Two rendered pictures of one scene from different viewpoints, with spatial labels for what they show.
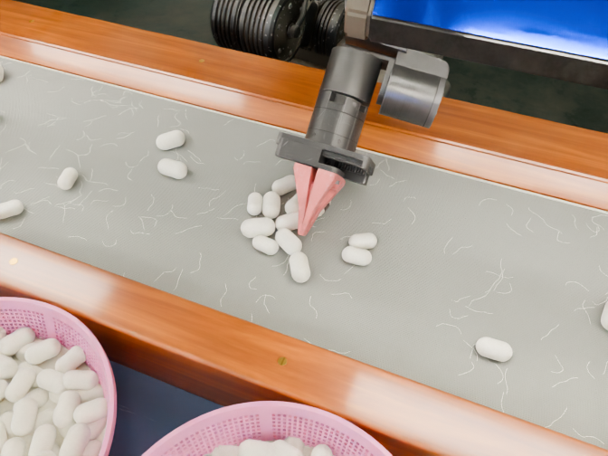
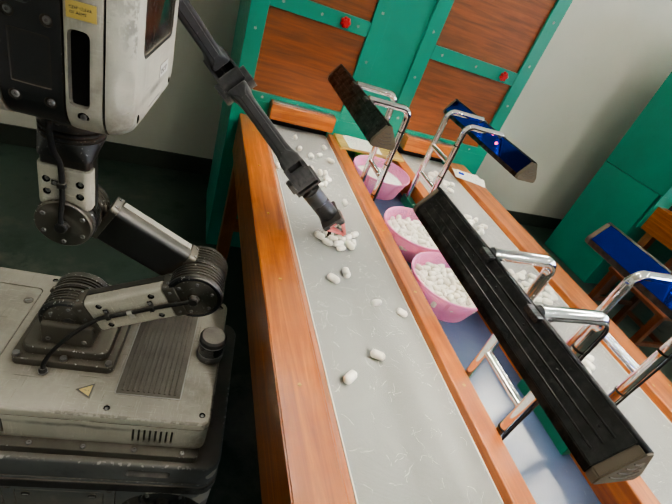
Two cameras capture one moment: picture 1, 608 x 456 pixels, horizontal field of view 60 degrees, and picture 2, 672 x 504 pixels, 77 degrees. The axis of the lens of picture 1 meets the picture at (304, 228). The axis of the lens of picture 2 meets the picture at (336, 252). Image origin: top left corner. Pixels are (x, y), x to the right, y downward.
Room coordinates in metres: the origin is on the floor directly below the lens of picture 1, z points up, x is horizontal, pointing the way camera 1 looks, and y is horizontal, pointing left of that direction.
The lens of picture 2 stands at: (1.25, 0.80, 1.45)
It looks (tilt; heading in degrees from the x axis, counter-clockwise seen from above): 33 degrees down; 222
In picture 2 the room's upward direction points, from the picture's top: 22 degrees clockwise
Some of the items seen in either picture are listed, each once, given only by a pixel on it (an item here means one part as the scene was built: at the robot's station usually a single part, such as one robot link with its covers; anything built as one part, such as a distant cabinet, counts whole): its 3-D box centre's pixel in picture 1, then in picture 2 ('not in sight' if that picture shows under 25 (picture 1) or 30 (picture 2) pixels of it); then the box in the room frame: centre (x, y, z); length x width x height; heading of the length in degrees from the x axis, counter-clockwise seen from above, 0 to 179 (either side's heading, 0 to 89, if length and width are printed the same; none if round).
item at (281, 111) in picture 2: not in sight; (302, 116); (0.10, -0.76, 0.83); 0.30 x 0.06 x 0.07; 158
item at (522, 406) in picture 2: not in sight; (487, 360); (0.49, 0.61, 0.90); 0.20 x 0.19 x 0.45; 68
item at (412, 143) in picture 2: not in sight; (429, 147); (-0.53, -0.51, 0.83); 0.30 x 0.06 x 0.07; 158
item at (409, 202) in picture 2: not in sight; (449, 171); (-0.24, -0.14, 0.90); 0.20 x 0.19 x 0.45; 68
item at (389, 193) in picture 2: not in sight; (378, 178); (-0.12, -0.38, 0.72); 0.27 x 0.27 x 0.10
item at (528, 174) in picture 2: not in sight; (486, 134); (-0.32, -0.12, 1.08); 0.62 x 0.08 x 0.07; 68
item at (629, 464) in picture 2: not in sight; (501, 292); (0.56, 0.58, 1.08); 0.62 x 0.08 x 0.07; 68
